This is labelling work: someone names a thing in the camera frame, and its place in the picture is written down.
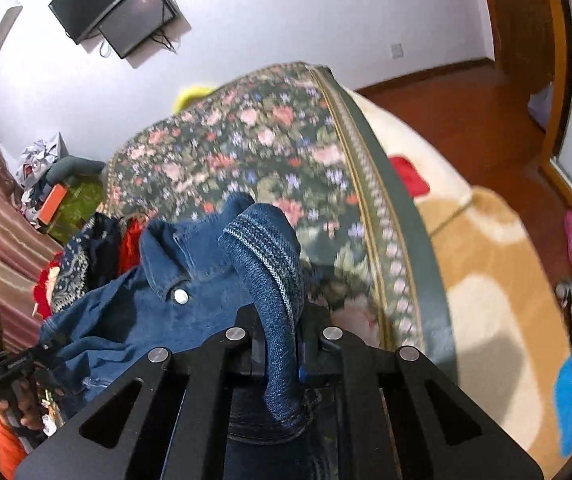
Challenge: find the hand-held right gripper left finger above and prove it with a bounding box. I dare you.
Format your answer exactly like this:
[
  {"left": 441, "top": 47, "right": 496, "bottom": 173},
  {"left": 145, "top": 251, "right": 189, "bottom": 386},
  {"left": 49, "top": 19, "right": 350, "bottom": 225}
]
[{"left": 13, "top": 305, "right": 267, "bottom": 480}]

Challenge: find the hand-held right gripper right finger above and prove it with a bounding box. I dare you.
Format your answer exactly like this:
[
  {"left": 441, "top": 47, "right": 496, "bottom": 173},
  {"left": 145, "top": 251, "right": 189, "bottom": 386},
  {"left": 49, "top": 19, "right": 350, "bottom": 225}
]
[{"left": 296, "top": 310, "right": 543, "bottom": 480}]

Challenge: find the blue denim jacket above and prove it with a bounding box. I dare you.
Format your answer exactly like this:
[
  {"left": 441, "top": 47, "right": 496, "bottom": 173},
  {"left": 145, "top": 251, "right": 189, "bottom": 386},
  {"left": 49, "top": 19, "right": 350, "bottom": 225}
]
[{"left": 40, "top": 192, "right": 339, "bottom": 480}]

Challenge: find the person's left forearm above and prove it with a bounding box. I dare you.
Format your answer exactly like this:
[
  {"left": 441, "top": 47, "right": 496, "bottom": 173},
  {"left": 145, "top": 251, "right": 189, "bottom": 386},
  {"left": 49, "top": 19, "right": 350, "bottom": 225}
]
[{"left": 0, "top": 412, "right": 32, "bottom": 480}]

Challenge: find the pile of grey clothes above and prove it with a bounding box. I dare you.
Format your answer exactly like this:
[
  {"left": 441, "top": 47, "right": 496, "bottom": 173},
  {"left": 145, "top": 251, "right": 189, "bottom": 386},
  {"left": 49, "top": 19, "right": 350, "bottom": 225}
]
[{"left": 15, "top": 132, "right": 69, "bottom": 222}]

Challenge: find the person's left hand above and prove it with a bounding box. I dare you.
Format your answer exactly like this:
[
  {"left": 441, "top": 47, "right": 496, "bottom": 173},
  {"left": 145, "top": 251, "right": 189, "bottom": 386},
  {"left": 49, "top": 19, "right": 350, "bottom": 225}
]
[{"left": 0, "top": 377, "right": 49, "bottom": 434}]

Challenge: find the navy dotted cloth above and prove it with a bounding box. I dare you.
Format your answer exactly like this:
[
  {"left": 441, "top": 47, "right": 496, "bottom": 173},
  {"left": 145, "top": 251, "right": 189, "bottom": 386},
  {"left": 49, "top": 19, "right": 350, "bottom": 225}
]
[{"left": 50, "top": 212, "right": 124, "bottom": 312}]

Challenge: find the small red garment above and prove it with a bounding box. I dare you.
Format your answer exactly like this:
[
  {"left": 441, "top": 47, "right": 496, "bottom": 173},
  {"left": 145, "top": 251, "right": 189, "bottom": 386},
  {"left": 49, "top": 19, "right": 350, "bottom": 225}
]
[{"left": 118, "top": 217, "right": 149, "bottom": 279}]

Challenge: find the orange box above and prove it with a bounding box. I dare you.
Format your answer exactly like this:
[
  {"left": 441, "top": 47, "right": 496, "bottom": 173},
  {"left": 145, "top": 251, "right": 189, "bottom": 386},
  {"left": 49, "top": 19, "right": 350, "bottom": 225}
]
[{"left": 36, "top": 183, "right": 68, "bottom": 225}]

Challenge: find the green patterned cover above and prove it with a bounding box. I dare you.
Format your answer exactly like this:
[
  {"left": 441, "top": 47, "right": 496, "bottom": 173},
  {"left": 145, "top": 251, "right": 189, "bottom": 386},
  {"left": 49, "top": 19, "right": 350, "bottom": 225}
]
[{"left": 46, "top": 180, "right": 107, "bottom": 244}]

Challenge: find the grey-green cushion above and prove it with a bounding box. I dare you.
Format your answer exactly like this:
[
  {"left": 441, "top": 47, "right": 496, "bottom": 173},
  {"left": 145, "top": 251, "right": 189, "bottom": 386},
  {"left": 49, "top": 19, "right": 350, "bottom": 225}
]
[{"left": 46, "top": 156, "right": 108, "bottom": 186}]

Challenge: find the beige patterned blanket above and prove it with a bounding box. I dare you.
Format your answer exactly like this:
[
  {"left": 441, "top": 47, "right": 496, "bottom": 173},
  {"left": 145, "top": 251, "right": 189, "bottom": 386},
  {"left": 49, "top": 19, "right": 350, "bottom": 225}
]
[{"left": 341, "top": 84, "right": 572, "bottom": 462}]

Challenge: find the floral bedspread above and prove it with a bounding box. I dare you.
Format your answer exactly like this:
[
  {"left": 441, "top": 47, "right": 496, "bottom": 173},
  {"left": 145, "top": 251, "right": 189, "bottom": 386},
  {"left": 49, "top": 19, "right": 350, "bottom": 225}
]
[{"left": 100, "top": 61, "right": 460, "bottom": 362}]

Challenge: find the red cloth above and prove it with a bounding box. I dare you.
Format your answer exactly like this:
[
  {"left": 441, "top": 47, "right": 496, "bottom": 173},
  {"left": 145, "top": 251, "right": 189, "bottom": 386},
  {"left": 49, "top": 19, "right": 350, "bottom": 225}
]
[{"left": 388, "top": 155, "right": 430, "bottom": 197}]

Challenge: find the yellow cloth behind bed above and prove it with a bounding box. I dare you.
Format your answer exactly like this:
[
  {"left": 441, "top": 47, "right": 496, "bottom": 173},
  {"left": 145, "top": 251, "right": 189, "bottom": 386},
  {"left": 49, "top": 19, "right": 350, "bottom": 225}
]
[{"left": 173, "top": 84, "right": 219, "bottom": 114}]

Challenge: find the grey bag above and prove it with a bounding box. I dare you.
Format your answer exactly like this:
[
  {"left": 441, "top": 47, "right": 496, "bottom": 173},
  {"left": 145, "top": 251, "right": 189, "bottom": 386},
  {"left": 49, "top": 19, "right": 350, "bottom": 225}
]
[{"left": 526, "top": 82, "right": 555, "bottom": 126}]

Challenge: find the wooden room door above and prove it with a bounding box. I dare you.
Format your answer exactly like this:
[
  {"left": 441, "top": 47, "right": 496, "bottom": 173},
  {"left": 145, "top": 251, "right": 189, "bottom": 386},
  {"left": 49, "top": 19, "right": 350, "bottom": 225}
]
[{"left": 476, "top": 0, "right": 558, "bottom": 82}]

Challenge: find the black television cable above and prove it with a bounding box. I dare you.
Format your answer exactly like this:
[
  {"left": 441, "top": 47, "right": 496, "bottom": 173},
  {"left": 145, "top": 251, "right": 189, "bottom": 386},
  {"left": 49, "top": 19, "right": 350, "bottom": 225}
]
[{"left": 98, "top": 0, "right": 185, "bottom": 59}]

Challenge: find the small black wall monitor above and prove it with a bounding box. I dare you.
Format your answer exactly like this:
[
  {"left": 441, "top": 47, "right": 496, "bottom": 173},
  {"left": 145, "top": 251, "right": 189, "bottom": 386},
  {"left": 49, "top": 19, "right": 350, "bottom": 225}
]
[{"left": 99, "top": 0, "right": 165, "bottom": 60}]

